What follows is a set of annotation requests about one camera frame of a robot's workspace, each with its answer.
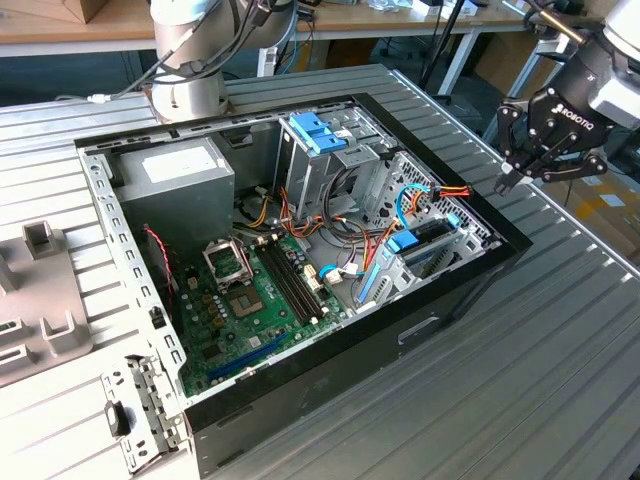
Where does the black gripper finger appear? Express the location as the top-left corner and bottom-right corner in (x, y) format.
(493, 97), (533, 197)
(504, 131), (610, 196)

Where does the orange yellow power wire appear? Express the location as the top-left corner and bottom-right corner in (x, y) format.
(409, 180), (474, 221)

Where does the hard disk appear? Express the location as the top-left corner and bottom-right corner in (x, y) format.
(357, 214), (461, 306)

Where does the metal disk bay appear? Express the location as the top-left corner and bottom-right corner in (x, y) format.
(349, 214), (504, 314)

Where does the cardboard box with labels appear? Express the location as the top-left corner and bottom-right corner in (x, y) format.
(542, 167), (640, 261)

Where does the black tripod stand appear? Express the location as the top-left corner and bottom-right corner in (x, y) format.
(419, 0), (459, 104)

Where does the wooden top desk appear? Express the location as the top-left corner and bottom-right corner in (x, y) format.
(294, 0), (606, 99)
(0, 0), (157, 57)

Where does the blue plastic bay latch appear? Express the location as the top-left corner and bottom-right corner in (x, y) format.
(288, 113), (347, 156)

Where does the metal drive cage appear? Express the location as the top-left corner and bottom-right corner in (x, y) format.
(272, 107), (401, 226)

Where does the white box under desk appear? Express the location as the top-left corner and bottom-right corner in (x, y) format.
(257, 46), (281, 77)

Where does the black RAM slot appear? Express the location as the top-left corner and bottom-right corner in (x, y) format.
(269, 238), (325, 321)
(257, 242), (315, 325)

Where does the green motherboard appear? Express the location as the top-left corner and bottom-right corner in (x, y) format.
(177, 232), (351, 399)

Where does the metal socket cover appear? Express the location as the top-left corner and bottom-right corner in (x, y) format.
(201, 238), (254, 294)

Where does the open black PC case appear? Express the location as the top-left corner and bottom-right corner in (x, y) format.
(73, 92), (534, 480)

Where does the CPU socket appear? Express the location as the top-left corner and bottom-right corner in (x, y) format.
(225, 285), (265, 322)

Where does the grey power supply unit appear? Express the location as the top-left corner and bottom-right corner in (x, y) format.
(115, 137), (236, 251)

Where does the blue expansion slot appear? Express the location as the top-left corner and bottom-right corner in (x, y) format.
(207, 332), (289, 384)

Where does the small cardboard box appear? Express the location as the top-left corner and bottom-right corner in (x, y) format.
(74, 0), (109, 25)

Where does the grey parts rack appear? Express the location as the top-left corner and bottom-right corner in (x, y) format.
(0, 219), (95, 389)

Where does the blue data wire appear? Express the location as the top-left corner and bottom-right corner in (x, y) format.
(393, 183), (431, 231)
(317, 263), (361, 287)

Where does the mixed colour wire bundle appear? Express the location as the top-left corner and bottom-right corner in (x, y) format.
(234, 164), (396, 274)

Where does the black hanging cable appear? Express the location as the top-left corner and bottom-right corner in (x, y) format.
(87, 0), (269, 105)
(149, 0), (299, 81)

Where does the red black twisted wire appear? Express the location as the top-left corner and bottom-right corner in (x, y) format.
(142, 224), (177, 321)

